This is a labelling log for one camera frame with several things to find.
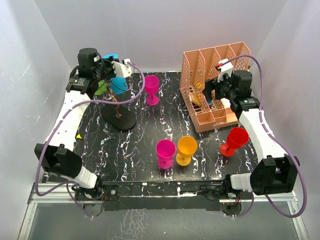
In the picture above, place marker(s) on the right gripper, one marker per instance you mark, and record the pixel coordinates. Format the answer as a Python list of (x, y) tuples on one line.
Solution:
[(210, 85)]

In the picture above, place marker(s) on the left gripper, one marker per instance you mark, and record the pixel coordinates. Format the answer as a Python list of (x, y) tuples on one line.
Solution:
[(107, 61)]

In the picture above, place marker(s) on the green wine glass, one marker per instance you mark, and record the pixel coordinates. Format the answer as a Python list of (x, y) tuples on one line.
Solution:
[(102, 87)]

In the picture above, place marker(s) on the blue wine glass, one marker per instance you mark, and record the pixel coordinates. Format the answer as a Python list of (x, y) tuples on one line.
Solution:
[(118, 85)]

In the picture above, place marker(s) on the metal wine glass rack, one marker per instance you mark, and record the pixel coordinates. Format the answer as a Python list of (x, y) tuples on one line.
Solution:
[(118, 115)]

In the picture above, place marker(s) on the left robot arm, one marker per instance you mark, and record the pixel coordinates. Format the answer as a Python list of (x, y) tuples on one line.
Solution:
[(56, 155)]

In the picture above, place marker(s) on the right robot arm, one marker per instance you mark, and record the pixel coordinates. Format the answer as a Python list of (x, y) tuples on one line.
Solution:
[(276, 171)]

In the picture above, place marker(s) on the magenta wine glass back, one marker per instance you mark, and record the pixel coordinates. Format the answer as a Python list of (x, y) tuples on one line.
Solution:
[(151, 88)]

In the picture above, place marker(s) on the magenta wine glass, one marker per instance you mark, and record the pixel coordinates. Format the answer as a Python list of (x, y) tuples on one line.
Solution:
[(165, 150), (151, 88)]

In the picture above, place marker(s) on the red wine glass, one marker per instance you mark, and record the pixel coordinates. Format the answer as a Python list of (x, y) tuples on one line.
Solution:
[(236, 139)]

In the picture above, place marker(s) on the orange wine glass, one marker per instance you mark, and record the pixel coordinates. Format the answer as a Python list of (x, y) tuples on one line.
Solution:
[(186, 147)]

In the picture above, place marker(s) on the magenta wine glass front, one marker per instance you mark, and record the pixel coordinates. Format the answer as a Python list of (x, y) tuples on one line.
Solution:
[(165, 150)]

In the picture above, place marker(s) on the pink file organizer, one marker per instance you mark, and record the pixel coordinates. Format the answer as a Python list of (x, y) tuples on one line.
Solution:
[(198, 66)]

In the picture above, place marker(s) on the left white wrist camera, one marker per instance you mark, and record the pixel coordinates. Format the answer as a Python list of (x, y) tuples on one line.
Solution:
[(122, 70)]

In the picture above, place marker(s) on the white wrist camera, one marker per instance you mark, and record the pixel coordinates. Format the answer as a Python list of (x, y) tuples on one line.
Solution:
[(225, 68), (122, 70)]

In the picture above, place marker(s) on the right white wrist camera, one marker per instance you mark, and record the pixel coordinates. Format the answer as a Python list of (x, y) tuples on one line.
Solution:
[(225, 68)]

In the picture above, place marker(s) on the metal base frame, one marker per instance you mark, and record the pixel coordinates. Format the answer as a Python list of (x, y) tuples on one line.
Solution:
[(156, 212)]

